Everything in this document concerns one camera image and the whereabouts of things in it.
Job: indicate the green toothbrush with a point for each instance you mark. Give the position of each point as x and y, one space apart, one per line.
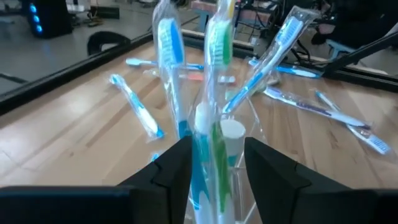
221 161

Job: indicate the wrapped purple toothbrush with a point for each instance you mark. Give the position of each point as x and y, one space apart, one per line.
311 109

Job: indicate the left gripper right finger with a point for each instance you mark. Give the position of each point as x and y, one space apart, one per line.
280 193

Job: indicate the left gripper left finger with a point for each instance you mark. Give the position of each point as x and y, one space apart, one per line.
168 186

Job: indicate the orange toothbrush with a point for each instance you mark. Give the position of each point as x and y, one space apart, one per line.
192 77

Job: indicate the clear acrylic organizer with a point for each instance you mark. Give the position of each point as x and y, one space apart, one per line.
239 174

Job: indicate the black computer tower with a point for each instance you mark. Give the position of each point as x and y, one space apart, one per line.
53 18

